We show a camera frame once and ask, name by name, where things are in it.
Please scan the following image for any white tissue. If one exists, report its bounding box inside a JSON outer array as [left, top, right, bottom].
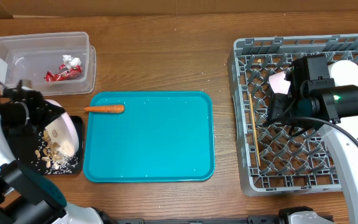
[[60, 55, 81, 69]]

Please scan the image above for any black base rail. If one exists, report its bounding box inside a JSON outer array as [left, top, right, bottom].
[[113, 215, 288, 224]]

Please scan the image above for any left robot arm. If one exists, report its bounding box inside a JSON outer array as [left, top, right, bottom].
[[0, 82, 116, 224]]

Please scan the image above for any grey dishwasher rack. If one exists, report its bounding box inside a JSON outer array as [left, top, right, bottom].
[[227, 34, 358, 197]]

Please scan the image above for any white plate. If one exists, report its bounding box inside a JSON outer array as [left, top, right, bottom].
[[45, 112, 79, 158]]

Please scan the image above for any black plastic tray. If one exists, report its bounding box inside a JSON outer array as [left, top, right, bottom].
[[11, 116, 85, 176]]

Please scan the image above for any wooden chopstick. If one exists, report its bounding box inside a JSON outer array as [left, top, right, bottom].
[[248, 92, 260, 167]]

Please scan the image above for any red snack wrapper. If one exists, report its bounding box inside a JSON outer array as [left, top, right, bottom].
[[44, 65, 82, 82]]

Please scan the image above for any peanut shells and rice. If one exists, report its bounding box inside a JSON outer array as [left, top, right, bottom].
[[30, 130, 81, 175]]

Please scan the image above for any teal serving tray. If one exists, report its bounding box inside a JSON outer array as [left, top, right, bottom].
[[83, 91, 215, 183]]

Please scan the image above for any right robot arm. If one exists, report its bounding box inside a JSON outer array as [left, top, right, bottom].
[[264, 55, 358, 223]]

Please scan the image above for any orange carrot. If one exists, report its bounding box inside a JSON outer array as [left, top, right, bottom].
[[84, 105, 125, 114]]

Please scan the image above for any clear plastic bin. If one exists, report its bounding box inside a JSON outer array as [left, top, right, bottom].
[[0, 32, 96, 96]]

